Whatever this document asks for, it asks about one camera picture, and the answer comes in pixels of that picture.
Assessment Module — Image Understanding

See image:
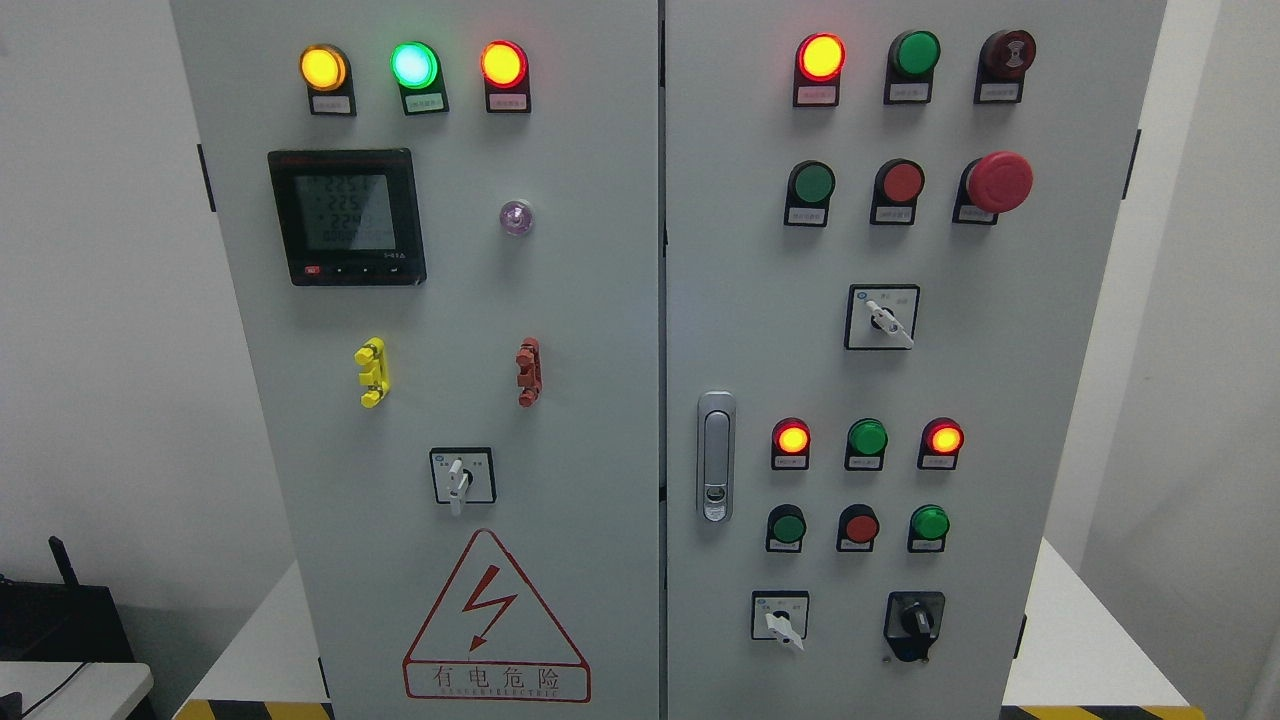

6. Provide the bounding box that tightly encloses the door rotary switch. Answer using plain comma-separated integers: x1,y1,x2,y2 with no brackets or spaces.
429,447,497,518

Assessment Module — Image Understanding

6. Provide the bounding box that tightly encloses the yellow indicator light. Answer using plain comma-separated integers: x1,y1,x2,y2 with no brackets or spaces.
300,44,356,117

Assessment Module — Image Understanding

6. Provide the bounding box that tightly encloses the red terminal clip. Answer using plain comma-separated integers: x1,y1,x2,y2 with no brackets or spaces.
515,337,543,407

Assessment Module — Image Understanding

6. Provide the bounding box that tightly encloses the red lit indicator lower left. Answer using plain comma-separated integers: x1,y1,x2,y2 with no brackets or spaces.
771,416,812,470

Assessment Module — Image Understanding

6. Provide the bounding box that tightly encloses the red lit indicator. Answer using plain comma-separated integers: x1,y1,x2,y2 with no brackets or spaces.
771,416,812,470
916,416,965,471
792,32,847,108

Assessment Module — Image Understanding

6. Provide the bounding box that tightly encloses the small clear lamp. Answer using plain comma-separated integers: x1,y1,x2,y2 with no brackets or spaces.
499,199,535,237

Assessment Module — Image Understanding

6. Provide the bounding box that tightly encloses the green push button lower left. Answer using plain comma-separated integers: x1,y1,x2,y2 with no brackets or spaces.
765,503,806,553

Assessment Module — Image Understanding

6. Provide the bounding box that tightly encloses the green indicator lower middle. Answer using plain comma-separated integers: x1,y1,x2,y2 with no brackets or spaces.
844,418,888,471

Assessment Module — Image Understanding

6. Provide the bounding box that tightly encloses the grey left cabinet door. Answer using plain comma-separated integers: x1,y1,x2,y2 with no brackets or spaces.
172,1,660,719

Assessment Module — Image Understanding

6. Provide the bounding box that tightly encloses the grey cabinet door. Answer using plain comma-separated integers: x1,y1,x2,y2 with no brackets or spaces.
666,1,1165,719
172,1,660,719

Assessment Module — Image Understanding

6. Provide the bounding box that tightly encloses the green push button upper row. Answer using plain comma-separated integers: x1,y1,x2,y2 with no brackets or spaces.
783,160,835,227

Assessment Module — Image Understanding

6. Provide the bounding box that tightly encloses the yellow terminal clip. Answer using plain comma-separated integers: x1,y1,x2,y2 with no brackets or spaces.
353,336,390,409

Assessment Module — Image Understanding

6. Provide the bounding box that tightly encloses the red push button lower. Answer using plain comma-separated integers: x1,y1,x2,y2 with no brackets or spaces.
835,503,881,553

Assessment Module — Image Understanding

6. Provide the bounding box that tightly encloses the grey right cabinet door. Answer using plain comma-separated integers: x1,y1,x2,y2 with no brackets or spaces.
666,1,1165,719

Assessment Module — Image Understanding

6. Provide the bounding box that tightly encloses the red lit indicator lower right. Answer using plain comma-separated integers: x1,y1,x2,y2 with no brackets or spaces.
916,416,965,471

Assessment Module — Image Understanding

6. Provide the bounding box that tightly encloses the red push button upper row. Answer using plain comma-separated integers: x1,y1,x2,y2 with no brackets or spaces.
869,158,925,225

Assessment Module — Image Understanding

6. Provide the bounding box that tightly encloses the red electric hazard warning sign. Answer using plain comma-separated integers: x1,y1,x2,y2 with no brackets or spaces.
402,528,593,703

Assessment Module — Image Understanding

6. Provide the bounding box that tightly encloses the red indicator light top left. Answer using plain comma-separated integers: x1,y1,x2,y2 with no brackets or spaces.
480,38,531,114

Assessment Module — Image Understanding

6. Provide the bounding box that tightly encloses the black digital power meter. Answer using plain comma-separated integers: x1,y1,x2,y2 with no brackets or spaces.
268,149,428,286

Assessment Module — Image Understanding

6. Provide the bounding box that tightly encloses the green push button lower right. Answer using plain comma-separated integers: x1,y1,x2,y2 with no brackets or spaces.
908,503,951,553

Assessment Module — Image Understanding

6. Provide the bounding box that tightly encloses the red lit indicator top right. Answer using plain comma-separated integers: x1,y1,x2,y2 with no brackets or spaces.
792,32,847,108

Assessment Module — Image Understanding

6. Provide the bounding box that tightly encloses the green indicator light top left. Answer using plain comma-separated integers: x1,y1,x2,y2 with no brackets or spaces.
389,41,449,117

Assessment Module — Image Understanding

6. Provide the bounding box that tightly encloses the red emergency stop button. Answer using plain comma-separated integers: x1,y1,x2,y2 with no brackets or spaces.
952,150,1034,225

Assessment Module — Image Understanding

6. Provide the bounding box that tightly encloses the green indicator top right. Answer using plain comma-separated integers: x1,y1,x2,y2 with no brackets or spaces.
883,29,941,105

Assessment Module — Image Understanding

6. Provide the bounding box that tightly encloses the dark red buzzer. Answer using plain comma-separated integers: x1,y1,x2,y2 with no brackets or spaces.
973,29,1037,104

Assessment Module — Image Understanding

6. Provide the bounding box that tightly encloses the white cabinet stand platform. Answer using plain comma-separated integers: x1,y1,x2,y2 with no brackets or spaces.
177,543,1202,719

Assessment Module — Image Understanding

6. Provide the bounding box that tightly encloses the white side table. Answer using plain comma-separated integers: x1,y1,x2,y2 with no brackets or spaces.
1,661,154,719

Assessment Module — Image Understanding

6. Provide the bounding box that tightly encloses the black device with antenna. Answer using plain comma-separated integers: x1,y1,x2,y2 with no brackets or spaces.
1,536,134,664

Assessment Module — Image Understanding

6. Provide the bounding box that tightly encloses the silver door handle lock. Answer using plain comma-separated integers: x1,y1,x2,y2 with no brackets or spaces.
696,391,737,523

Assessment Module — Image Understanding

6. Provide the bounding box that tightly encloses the upper right rotary switch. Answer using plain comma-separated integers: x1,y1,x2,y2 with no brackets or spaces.
844,284,920,350

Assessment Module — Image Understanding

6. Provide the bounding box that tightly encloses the lower white rotary switch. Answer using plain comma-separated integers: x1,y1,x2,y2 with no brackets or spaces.
751,591,810,652

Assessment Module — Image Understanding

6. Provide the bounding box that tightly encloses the black rotary knob switch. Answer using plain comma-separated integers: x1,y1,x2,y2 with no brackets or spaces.
883,591,946,664

